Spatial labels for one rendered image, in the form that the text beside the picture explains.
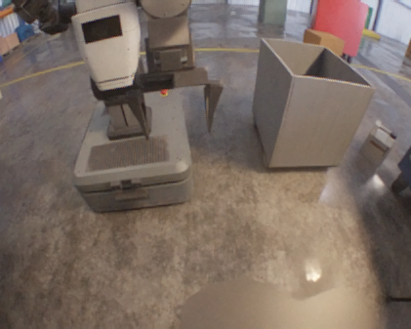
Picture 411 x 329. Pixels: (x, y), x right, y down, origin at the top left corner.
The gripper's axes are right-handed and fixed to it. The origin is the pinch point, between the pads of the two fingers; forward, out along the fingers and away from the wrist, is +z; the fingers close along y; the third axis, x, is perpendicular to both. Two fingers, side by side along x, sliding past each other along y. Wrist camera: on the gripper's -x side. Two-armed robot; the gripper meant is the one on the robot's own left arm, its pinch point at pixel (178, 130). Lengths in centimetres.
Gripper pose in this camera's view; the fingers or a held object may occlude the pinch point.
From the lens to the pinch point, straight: 34.4
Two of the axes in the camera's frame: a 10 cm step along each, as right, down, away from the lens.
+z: 0.9, 9.5, 3.1
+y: 9.9, -1.3, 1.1
